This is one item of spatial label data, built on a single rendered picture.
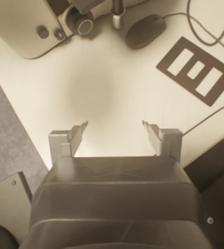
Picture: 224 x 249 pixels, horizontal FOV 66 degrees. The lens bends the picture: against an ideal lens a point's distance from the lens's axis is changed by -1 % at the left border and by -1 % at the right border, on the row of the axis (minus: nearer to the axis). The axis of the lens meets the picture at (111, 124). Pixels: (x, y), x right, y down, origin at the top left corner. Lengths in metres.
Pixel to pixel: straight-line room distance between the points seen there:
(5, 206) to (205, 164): 0.39
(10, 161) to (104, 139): 1.06
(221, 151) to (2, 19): 0.47
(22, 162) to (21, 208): 0.94
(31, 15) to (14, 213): 0.40
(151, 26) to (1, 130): 1.24
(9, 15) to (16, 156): 1.07
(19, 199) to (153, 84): 0.38
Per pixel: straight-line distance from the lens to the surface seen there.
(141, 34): 0.47
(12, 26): 0.44
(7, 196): 0.43
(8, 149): 1.41
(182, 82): 0.45
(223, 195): 0.34
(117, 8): 0.46
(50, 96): 0.47
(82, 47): 0.50
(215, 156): 0.36
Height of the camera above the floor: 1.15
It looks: 78 degrees down
